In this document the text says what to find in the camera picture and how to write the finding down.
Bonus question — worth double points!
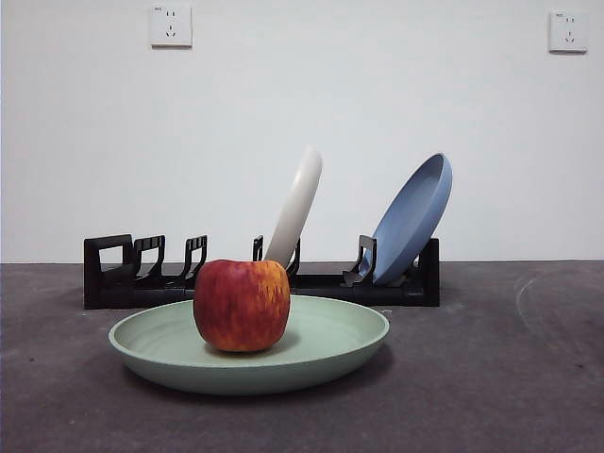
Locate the white wall socket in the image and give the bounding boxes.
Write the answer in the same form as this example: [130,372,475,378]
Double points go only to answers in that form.
[548,10,589,54]
[150,4,193,47]

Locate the black plate rack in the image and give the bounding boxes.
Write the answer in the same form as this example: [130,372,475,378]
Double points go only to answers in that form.
[83,234,441,310]

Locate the cream white plate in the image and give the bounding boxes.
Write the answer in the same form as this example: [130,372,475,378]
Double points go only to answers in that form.
[261,144,324,277]

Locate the red yellow apple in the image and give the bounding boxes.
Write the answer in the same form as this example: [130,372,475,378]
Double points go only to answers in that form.
[193,258,292,354]

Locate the green plate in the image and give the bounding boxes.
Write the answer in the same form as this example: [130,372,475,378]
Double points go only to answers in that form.
[108,294,392,395]

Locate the blue plate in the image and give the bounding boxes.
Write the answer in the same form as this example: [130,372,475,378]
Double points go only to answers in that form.
[371,152,454,287]

